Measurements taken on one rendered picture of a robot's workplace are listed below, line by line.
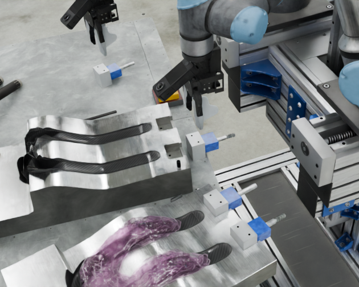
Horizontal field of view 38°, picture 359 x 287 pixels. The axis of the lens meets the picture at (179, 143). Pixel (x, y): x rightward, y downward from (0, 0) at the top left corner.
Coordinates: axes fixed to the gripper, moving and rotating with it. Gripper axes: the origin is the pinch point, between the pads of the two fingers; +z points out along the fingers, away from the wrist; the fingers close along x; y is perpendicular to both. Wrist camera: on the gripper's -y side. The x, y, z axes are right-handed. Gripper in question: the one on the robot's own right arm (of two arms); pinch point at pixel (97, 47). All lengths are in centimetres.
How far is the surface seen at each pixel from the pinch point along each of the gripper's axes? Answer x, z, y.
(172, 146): -46.4, 4.8, -1.0
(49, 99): 2.2, 13.2, -18.1
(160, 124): -35.8, 6.1, 1.4
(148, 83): -9.4, 12.7, 11.1
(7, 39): 190, 94, 3
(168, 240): -71, 4, -17
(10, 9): 227, 94, 17
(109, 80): -2.7, 10.8, 0.8
